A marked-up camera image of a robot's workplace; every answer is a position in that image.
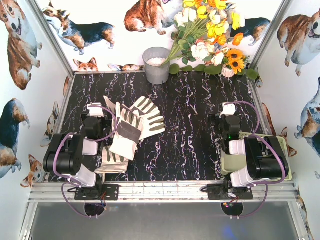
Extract grey metal bucket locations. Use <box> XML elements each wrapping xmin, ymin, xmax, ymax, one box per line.
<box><xmin>142</xmin><ymin>47</ymin><xmax>170</xmax><ymax>85</ymax></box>

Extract artificial flower bouquet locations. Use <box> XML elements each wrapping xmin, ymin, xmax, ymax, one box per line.
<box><xmin>166</xmin><ymin>0</ymin><xmax>259</xmax><ymax>80</ymax></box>

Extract work glove near front edge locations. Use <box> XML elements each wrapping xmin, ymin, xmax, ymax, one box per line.
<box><xmin>94</xmin><ymin>146</ymin><xmax>129</xmax><ymax>174</ymax></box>

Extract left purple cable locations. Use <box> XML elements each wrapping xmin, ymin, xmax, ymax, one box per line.
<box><xmin>53</xmin><ymin>104</ymin><xmax>118</xmax><ymax>220</ymax></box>

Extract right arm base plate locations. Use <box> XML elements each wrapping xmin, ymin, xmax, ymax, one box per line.
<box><xmin>207</xmin><ymin>184</ymin><xmax>254</xmax><ymax>200</ymax></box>

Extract green storage basket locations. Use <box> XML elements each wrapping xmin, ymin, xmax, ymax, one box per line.
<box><xmin>220</xmin><ymin>136</ymin><xmax>292</xmax><ymax>182</ymax></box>

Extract work glove with grey band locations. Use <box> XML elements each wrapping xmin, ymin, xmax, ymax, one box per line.
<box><xmin>109</xmin><ymin>102</ymin><xmax>143</xmax><ymax>161</ymax></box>

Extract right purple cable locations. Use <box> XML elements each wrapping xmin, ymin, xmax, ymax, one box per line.
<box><xmin>224</xmin><ymin>100</ymin><xmax>288</xmax><ymax>220</ymax></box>

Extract small white flower pot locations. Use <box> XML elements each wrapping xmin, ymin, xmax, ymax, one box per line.
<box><xmin>221</xmin><ymin>66</ymin><xmax>235</xmax><ymax>78</ymax></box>

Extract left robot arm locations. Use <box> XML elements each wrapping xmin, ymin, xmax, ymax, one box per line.
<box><xmin>43</xmin><ymin>103</ymin><xmax>116</xmax><ymax>188</ymax></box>

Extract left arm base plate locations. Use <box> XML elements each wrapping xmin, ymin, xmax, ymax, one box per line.
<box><xmin>74</xmin><ymin>184</ymin><xmax>120</xmax><ymax>201</ymax></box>

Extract purple cable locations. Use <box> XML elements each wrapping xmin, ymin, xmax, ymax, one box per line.
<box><xmin>53</xmin><ymin>104</ymin><xmax>118</xmax><ymax>220</ymax></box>
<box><xmin>224</xmin><ymin>100</ymin><xmax>288</xmax><ymax>220</ymax></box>

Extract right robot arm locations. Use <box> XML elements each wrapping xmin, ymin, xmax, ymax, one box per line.
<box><xmin>214</xmin><ymin>101</ymin><xmax>290</xmax><ymax>190</ymax></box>

